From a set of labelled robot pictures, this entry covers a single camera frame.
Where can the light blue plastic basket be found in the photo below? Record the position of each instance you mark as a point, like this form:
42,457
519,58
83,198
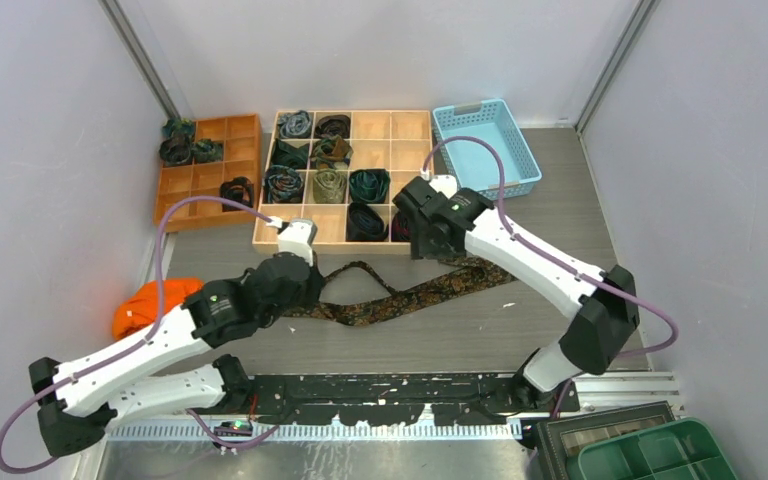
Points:
490,153

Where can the red blue striped rolled tie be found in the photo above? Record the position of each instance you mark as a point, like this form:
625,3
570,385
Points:
400,228

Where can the black key pattern tie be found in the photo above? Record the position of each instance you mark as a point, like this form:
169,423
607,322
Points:
469,275

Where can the orange cloth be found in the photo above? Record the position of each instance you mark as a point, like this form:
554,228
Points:
140,310

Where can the dark framed box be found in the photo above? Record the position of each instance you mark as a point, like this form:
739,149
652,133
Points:
558,441

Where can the green brown patterned rolled tie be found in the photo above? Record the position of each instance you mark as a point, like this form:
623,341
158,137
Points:
331,153

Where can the teal rolled tie corner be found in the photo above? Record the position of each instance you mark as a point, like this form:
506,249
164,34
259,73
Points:
178,127

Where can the green plastic organizer box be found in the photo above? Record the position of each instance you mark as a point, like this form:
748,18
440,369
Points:
682,449

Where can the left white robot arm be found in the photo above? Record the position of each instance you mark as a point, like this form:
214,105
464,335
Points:
82,400

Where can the dark green rolled tie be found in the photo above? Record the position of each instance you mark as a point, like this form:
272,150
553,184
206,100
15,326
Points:
369,186

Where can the aluminium rail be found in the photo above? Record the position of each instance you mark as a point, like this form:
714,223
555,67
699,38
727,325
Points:
614,389

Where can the dark brown rolled tie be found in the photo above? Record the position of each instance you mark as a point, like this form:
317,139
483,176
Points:
329,126

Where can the olive rolled tie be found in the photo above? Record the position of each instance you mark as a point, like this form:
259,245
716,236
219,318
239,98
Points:
329,186

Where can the dark patterned rolled tie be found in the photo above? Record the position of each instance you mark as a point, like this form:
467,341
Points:
176,151

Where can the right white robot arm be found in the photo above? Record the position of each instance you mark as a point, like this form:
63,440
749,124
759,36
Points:
593,301

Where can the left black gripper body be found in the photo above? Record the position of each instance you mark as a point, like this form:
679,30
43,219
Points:
307,296

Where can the grey blue rolled tie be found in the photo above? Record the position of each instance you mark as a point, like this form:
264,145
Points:
294,125

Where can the dark teal rolled tie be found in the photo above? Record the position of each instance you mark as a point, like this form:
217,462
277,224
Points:
291,154

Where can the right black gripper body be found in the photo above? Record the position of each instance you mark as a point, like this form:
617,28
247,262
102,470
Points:
421,246

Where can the orange wooden grid tray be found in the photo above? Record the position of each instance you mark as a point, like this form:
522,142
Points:
241,137

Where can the dark navy rolled tie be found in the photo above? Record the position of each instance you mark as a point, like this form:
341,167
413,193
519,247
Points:
364,224

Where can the light wooden grid tray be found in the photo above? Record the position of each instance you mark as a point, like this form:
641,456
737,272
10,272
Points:
395,140

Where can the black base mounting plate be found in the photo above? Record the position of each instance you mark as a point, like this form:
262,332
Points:
451,399

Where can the black rolled tie orange tray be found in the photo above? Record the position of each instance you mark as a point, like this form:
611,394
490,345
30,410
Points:
239,190

